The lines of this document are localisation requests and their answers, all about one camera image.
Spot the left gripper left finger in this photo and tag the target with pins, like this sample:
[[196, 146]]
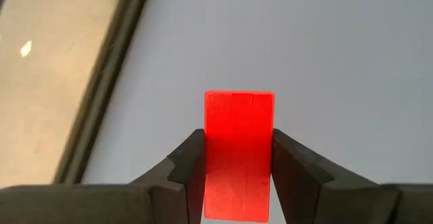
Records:
[[101, 203]]

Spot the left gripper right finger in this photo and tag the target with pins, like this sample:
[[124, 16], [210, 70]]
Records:
[[338, 203]]

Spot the red rectangular block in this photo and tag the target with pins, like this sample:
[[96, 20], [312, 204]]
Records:
[[238, 132]]

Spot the white paper scrap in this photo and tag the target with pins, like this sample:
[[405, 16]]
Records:
[[25, 49]]

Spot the black metal table frame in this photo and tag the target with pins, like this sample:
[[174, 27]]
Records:
[[105, 82]]

